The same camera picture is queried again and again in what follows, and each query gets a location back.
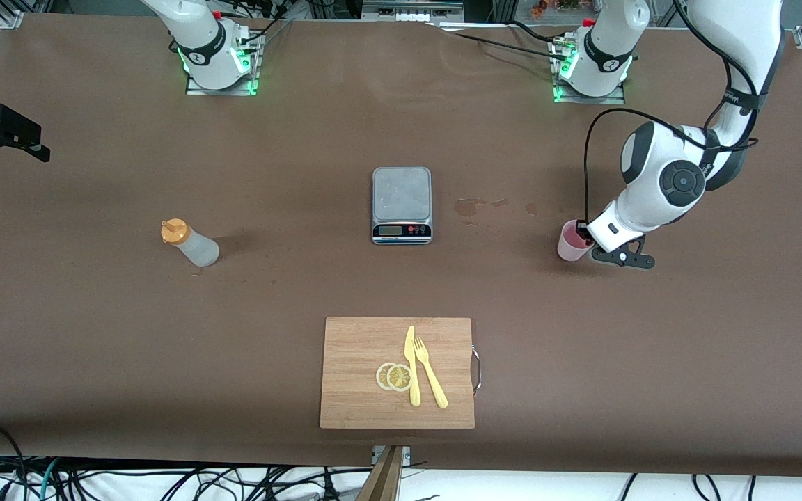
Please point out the sauce bottle with orange cap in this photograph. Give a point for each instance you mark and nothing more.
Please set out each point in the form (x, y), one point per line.
(199, 250)

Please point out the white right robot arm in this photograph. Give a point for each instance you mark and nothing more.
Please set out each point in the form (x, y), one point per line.
(195, 35)

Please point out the small metal bracket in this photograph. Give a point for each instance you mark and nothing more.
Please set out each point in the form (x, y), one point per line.
(406, 455)

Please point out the yellow plastic fork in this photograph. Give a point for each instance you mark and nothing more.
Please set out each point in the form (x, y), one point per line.
(436, 390)

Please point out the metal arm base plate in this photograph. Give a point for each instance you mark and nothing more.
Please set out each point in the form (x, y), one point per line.
(234, 92)
(610, 100)

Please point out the wooden cutting board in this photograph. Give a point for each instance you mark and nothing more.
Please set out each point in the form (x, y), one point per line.
(352, 390)

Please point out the yellow plastic knife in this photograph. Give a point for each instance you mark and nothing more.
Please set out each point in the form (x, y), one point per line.
(410, 348)

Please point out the brown table cover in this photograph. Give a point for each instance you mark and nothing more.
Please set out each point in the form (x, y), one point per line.
(95, 348)

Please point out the grey power strip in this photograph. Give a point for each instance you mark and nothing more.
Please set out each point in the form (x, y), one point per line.
(415, 7)

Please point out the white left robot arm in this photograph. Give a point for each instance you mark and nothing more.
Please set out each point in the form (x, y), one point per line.
(641, 209)

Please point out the silver digital kitchen scale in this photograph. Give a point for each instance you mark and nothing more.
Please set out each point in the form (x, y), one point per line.
(401, 195)

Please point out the wooden beam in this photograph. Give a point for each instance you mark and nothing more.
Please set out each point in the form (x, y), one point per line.
(383, 480)

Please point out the lemon slice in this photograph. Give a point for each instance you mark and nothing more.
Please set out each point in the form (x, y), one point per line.
(399, 378)
(381, 376)

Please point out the pink plastic cup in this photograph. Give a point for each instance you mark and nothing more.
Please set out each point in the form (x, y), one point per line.
(568, 248)

